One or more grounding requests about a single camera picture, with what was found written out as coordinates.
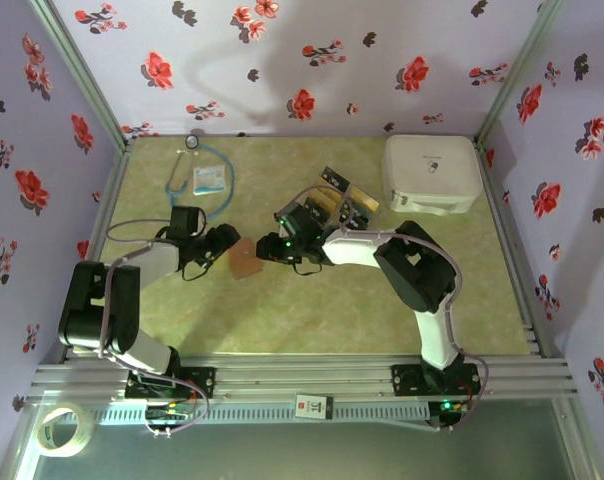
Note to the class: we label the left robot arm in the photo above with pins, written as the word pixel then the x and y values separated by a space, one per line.
pixel 107 310

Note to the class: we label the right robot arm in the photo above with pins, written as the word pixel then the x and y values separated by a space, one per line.
pixel 352 250

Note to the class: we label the gold credit card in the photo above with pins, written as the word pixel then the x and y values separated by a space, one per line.
pixel 328 192
pixel 366 201

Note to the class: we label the white blue sachet packet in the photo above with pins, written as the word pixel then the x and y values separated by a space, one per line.
pixel 208 180

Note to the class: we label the blue stethoscope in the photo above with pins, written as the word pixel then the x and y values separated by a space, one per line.
pixel 192 141

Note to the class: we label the white zipped medical case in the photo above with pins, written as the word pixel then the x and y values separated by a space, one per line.
pixel 432 170

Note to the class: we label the small white label box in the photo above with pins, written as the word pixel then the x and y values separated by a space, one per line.
pixel 312 406

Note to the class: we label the clear tape roll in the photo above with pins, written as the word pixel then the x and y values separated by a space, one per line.
pixel 47 440

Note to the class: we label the aluminium table edge rail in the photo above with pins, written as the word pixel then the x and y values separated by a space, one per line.
pixel 98 250
pixel 511 250

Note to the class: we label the aluminium frame beam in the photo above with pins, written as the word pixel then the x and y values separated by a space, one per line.
pixel 307 380

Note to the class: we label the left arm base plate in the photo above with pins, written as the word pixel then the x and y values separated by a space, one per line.
pixel 202 382

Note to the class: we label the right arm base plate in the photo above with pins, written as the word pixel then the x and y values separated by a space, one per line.
pixel 407 380

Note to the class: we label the aluminium frame post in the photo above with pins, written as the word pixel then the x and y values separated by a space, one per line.
pixel 83 75
pixel 518 75

